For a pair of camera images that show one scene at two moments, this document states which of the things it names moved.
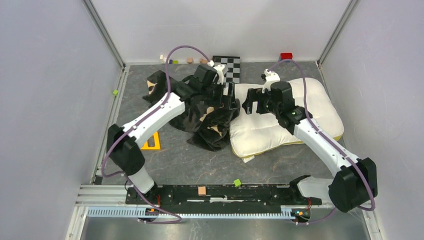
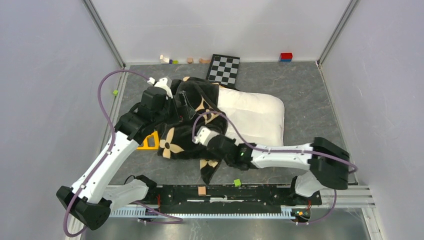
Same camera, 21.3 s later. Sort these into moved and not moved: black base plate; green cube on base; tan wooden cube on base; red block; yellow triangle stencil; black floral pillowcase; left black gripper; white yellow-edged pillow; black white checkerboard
Moved: left black gripper; black floral pillowcase; white yellow-edged pillow
Not moved: red block; black white checkerboard; green cube on base; black base plate; yellow triangle stencil; tan wooden cube on base
